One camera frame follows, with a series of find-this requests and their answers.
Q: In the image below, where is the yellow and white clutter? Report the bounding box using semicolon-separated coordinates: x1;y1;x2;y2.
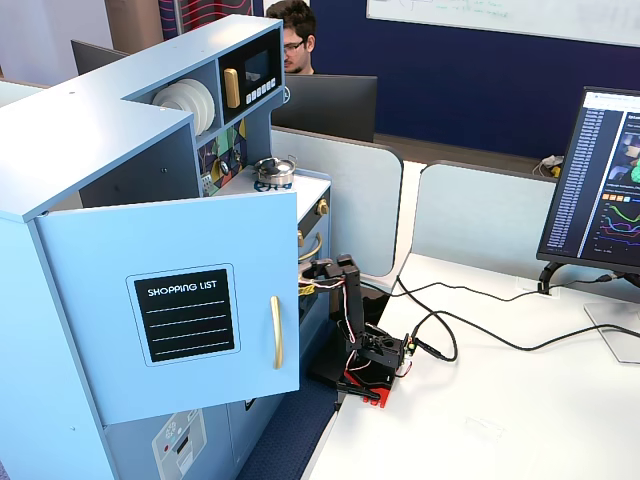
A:
538;154;565;179

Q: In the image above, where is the red and black arm base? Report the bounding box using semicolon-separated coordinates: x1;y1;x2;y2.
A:
334;367;397;409

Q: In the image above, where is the gold microwave handle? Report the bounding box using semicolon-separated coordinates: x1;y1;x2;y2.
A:
222;67;241;110

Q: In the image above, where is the dark grey monitor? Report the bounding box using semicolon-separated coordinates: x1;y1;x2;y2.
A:
70;39;132;78

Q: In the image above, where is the brown cardboard box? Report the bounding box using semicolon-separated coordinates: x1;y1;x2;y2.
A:
103;0;167;57

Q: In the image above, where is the black shopping list decal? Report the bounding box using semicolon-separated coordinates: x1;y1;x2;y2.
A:
124;262;242;369

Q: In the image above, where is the black monitor cable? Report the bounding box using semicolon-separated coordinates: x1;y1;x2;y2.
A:
395;272;624;304

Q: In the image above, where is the gold oven handle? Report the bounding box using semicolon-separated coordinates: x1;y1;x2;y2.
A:
296;230;324;264

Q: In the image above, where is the computer monitor showing graphs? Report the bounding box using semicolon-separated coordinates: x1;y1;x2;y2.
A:
535;85;640;279

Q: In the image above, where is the black toy microwave door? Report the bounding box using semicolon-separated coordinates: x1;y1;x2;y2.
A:
218;30;284;126

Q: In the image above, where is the white plates stack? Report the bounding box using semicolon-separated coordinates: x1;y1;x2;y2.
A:
167;79;210;137

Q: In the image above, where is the long black cable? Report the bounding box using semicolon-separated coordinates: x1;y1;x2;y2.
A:
395;273;640;364

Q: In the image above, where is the man with glasses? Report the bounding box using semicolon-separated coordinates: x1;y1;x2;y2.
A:
264;0;319;76

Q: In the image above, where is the colourful backsplash panel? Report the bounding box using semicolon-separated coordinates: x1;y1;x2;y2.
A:
195;117;248;198

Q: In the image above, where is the black monitor back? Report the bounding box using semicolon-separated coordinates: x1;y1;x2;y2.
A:
271;73;379;144

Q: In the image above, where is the red and blue poster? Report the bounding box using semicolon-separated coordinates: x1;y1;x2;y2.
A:
158;0;254;40

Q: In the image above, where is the light blue toy kitchen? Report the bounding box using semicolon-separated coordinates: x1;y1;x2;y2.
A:
0;13;334;480

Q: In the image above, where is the grey rounded desk divider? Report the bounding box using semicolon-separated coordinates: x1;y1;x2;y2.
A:
406;160;558;267
269;124;406;279

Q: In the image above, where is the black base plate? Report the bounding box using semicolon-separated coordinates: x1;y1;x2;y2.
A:
305;293;392;387

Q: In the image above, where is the silver toy pot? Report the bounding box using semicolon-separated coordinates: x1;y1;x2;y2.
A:
253;155;301;186

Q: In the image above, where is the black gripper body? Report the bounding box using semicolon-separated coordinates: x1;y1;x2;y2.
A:
310;256;347;284

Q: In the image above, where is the white toy plate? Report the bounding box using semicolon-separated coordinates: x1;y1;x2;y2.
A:
151;85;194;114
192;79;218;134

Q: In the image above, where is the silver monitor stand foot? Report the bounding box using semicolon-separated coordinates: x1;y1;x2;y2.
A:
583;299;640;366

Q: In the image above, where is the whiteboard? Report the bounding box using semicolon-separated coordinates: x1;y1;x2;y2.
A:
365;0;640;49

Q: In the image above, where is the gold cabinet door handle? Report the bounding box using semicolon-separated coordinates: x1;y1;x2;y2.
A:
269;295;285;371

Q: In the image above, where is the light blue cabinet door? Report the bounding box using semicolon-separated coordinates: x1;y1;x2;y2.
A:
33;189;302;427

